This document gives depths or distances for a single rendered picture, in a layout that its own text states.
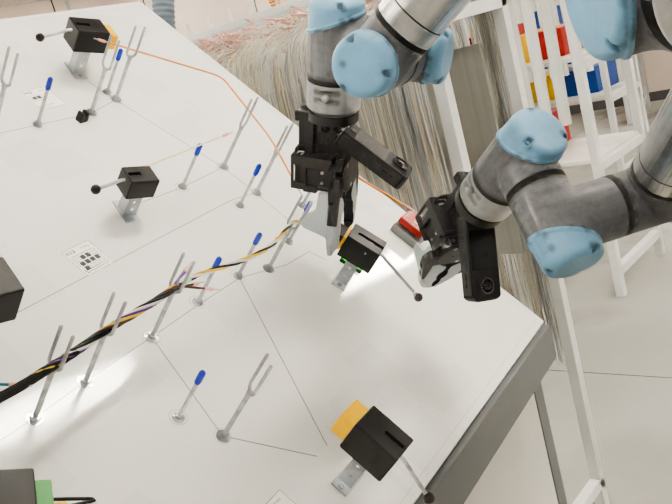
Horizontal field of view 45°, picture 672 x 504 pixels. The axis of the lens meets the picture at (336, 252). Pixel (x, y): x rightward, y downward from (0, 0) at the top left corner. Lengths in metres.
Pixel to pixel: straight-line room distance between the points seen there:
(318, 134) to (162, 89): 0.43
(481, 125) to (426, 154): 0.39
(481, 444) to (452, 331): 0.21
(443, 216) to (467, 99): 1.07
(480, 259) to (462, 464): 0.28
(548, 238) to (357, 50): 0.30
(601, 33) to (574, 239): 0.36
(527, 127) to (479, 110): 1.19
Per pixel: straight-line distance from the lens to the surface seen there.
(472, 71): 2.15
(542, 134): 0.97
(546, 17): 3.72
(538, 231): 0.95
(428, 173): 1.83
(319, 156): 1.15
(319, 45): 1.09
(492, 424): 1.24
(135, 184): 1.14
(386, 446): 0.94
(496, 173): 1.00
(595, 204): 0.96
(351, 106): 1.12
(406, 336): 1.25
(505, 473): 1.40
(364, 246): 1.20
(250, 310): 1.13
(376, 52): 0.91
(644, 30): 0.62
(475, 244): 1.08
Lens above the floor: 1.42
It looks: 14 degrees down
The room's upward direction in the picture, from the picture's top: 15 degrees counter-clockwise
